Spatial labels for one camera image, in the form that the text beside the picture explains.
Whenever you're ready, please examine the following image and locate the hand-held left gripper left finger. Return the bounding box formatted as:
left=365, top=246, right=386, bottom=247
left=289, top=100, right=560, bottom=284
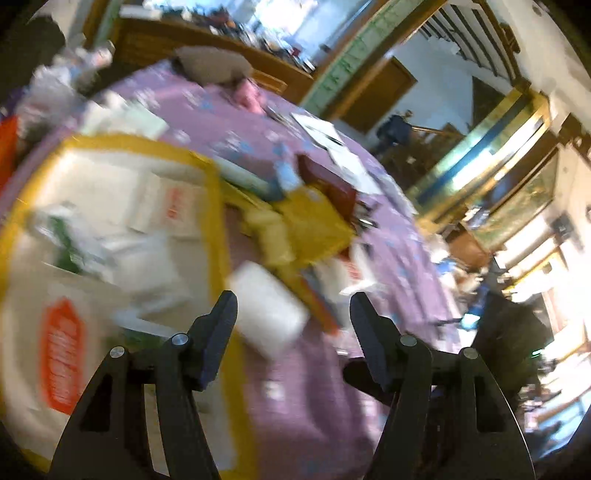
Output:
left=48, top=290, right=239, bottom=480

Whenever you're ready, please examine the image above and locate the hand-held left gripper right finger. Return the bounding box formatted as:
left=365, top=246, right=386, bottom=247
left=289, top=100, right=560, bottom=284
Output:
left=344, top=292, right=536, bottom=480

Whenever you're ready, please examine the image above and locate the white foam block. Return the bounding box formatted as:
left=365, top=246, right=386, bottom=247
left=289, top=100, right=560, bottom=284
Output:
left=228, top=261, right=310, bottom=361

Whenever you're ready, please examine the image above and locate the gold packet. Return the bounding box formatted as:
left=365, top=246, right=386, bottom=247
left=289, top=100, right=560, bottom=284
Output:
left=277, top=185, right=356, bottom=268

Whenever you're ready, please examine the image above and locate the white packet red print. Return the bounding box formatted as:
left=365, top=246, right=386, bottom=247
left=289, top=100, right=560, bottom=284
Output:
left=318, top=244, right=384, bottom=305

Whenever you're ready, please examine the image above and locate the purple floral bedsheet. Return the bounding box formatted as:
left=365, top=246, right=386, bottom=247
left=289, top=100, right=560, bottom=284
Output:
left=0, top=60, right=462, bottom=480

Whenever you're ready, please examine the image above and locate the wooden cabinet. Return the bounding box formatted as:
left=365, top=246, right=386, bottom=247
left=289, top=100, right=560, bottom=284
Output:
left=448, top=222, right=490, bottom=273

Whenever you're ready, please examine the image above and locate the yellow towel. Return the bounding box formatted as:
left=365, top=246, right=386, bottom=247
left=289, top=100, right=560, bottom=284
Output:
left=242, top=208, right=301, bottom=287

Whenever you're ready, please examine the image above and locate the white packet orange print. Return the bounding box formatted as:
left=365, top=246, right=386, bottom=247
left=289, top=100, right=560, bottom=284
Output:
left=129, top=173, right=208, bottom=238

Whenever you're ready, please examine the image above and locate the gold framed painting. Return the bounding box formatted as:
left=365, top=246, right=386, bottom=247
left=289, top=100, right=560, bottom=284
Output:
left=471, top=152, right=559, bottom=250

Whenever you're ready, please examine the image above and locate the green wet wipes pack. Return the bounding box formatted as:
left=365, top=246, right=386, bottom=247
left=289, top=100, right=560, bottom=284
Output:
left=217, top=157, right=273, bottom=195

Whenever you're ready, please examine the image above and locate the white bag orange label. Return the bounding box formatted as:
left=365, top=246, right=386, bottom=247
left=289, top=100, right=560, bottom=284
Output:
left=4, top=263, right=139, bottom=457

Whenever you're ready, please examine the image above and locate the white paper sheet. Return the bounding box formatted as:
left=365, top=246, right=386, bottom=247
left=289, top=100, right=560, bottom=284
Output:
left=291, top=113, right=345, bottom=148
left=328, top=148, right=384, bottom=195

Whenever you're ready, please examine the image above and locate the green white packet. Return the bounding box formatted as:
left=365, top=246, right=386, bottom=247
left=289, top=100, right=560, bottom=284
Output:
left=32, top=203, right=116, bottom=282

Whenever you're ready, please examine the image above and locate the gold blue pillar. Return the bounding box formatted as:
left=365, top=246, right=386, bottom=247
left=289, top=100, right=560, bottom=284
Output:
left=409, top=88, right=550, bottom=217

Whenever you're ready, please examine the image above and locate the white face mask pack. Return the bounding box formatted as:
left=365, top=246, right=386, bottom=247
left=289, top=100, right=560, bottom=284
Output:
left=83, top=99, right=169, bottom=139

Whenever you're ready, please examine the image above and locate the pink cloth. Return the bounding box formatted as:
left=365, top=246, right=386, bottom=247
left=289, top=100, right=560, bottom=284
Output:
left=231, top=78, right=264, bottom=112

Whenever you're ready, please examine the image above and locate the wooden door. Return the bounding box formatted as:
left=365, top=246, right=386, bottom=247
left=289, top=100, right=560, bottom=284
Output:
left=342, top=58, right=416, bottom=134

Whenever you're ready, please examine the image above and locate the grey pillow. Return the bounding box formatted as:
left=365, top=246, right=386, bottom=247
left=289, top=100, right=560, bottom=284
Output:
left=175, top=46, right=254, bottom=86

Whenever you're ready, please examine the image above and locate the white plastic bag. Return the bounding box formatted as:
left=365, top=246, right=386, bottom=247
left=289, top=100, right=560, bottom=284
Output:
left=18, top=65, right=93, bottom=134

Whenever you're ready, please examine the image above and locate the cluttered clothes pile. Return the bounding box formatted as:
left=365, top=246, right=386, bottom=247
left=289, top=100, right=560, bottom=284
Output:
left=185, top=9, right=319, bottom=70

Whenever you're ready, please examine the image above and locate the wooden headboard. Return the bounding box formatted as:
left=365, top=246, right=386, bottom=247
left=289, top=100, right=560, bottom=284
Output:
left=111, top=18, right=315, bottom=102

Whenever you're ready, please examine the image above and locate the wooden stair railing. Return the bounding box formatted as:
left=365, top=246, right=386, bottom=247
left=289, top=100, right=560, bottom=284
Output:
left=420, top=0, right=522, bottom=84

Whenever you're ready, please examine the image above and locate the green patterned wall panel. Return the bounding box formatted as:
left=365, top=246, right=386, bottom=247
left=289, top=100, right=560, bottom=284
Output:
left=300, top=0, right=435, bottom=116

